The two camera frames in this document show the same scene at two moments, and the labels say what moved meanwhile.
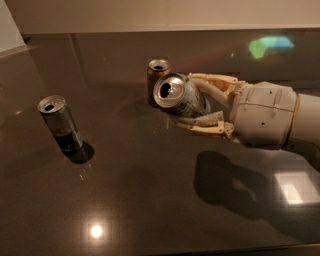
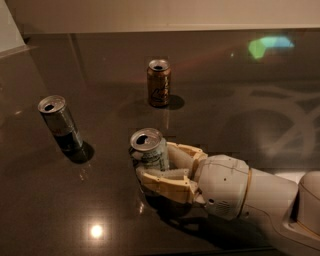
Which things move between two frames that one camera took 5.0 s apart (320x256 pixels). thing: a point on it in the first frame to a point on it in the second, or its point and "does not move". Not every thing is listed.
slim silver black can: (58, 118) does not move
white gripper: (265, 113) to (222, 184)
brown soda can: (156, 69) does not move
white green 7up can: (182, 95) to (149, 149)
